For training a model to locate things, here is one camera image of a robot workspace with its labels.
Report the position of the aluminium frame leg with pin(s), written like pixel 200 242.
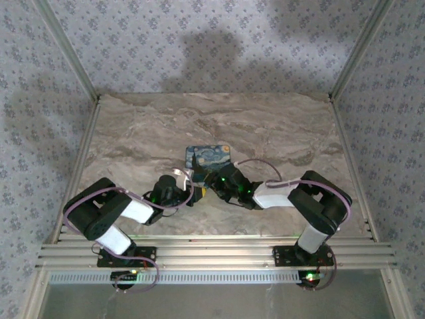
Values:
pixel 33 295
pixel 396 295

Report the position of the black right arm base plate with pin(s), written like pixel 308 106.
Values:
pixel 285 257

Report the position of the aluminium frame post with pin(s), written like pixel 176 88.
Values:
pixel 68 50
pixel 362 50

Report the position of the blue starry print box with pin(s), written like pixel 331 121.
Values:
pixel 207 157

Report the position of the controller board green light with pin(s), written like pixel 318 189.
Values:
pixel 124 276
pixel 310 277

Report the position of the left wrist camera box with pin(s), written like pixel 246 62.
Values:
pixel 184 181

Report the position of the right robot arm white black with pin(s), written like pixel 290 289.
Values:
pixel 275 199

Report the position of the right controller board green light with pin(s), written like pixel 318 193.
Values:
pixel 310 277

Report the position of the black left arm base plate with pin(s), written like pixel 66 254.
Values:
pixel 146 257

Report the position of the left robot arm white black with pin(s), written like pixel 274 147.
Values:
pixel 99 212

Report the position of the left controller board green light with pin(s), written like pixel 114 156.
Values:
pixel 124 276

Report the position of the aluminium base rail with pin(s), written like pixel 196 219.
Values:
pixel 216 252

